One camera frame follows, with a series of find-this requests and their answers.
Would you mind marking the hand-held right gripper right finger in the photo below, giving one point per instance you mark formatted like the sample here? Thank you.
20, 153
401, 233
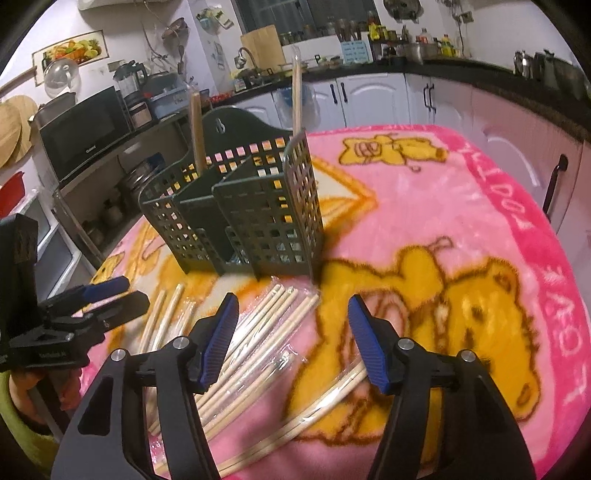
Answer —
364, 344

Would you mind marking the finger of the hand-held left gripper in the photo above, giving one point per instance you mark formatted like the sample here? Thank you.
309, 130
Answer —
125, 307
110, 285

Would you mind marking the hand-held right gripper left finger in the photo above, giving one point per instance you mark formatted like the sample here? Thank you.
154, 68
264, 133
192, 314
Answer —
219, 344

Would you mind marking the bunch of chopsticks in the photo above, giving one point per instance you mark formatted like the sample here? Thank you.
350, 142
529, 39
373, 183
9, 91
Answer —
258, 341

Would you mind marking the dark green utensil basket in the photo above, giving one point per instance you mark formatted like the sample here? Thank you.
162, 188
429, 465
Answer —
277, 230

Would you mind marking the wooden chopstick pair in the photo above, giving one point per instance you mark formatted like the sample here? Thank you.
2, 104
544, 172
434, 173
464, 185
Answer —
297, 97
197, 134

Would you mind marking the red plastic container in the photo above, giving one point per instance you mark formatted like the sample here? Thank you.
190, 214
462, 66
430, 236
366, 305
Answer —
10, 194

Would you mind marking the metal storage shelf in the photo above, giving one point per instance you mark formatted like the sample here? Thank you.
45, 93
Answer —
92, 177

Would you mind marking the stacked steel pots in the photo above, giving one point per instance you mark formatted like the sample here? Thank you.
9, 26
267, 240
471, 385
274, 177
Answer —
138, 182

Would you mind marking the round bamboo board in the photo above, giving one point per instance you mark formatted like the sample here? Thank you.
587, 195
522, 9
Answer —
16, 131

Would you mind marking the black microwave oven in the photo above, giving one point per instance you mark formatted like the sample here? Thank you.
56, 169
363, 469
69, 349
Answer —
83, 134

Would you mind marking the pink printed bear blanket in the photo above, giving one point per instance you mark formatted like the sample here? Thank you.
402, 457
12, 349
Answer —
438, 221

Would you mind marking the glass dome lid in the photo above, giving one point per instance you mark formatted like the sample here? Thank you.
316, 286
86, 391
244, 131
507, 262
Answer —
61, 76

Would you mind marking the blue plastic dish box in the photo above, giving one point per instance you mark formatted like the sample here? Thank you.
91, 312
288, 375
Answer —
171, 101

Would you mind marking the blender with clear jug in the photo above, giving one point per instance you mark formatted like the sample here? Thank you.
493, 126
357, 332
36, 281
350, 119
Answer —
131, 87

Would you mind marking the hanging plastic bag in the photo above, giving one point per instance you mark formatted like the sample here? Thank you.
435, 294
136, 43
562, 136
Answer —
284, 104

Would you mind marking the steel kitchen faucet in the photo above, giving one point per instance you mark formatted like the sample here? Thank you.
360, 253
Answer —
247, 55

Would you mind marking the wooden cutting board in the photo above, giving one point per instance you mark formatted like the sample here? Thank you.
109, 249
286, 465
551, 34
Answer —
262, 48

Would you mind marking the black kitchen countertop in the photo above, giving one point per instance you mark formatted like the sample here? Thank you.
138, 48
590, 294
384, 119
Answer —
461, 64

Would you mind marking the small steel kettle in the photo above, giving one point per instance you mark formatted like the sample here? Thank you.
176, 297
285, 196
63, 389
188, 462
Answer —
521, 63

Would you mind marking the tall steel pitcher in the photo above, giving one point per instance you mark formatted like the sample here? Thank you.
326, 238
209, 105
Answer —
545, 69

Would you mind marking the dark kitchen window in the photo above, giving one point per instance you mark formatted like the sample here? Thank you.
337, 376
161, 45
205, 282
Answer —
304, 16

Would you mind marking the steel cooking pot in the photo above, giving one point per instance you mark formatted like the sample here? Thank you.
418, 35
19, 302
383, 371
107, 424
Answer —
570, 78

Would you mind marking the hanging steel pot lid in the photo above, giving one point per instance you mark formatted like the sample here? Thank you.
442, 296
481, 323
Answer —
402, 9

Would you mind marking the fruit wall poster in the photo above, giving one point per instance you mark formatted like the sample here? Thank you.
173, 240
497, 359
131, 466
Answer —
74, 50

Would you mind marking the wall power outlet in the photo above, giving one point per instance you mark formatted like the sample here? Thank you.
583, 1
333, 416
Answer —
464, 17

